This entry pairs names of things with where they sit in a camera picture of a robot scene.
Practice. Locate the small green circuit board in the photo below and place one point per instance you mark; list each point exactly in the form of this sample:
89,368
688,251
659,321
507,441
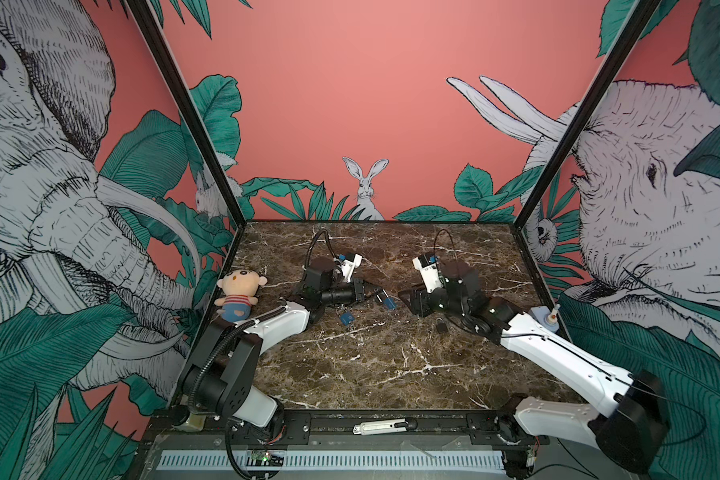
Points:
265,459

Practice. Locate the black frame post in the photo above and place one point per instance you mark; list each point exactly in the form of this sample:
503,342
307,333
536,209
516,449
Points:
146,20
637,19

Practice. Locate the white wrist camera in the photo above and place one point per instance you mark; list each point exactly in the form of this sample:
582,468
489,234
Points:
347,264
427,265

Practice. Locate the white slotted cable duct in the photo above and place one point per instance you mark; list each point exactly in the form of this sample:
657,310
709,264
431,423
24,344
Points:
305,460

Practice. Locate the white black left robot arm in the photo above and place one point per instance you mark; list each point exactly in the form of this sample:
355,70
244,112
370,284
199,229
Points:
219,374

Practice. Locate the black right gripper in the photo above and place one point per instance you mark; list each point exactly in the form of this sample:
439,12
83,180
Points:
425,299

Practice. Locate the black left frame post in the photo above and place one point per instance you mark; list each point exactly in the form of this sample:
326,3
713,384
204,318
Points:
146,20

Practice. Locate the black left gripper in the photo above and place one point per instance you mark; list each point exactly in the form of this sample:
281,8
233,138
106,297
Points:
372,286

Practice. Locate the blue padlock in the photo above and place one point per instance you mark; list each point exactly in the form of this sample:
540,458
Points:
387,302
347,318

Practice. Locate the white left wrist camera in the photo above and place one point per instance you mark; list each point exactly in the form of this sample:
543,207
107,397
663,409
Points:
347,264

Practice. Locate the black padlock front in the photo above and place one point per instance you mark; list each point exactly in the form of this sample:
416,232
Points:
442,328

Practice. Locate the black right frame post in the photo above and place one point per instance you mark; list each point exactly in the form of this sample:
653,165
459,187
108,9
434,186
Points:
637,19

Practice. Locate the black front mounting rail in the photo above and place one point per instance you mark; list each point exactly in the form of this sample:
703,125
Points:
305,425

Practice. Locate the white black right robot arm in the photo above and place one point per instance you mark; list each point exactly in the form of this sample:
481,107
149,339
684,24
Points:
625,415

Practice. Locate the plush doll striped shirt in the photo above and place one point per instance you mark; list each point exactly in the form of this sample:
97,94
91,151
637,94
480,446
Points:
239,289

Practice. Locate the white utility knife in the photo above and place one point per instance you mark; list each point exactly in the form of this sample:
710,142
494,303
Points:
387,426

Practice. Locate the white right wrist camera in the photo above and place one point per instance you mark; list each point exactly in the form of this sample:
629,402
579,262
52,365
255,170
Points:
427,265

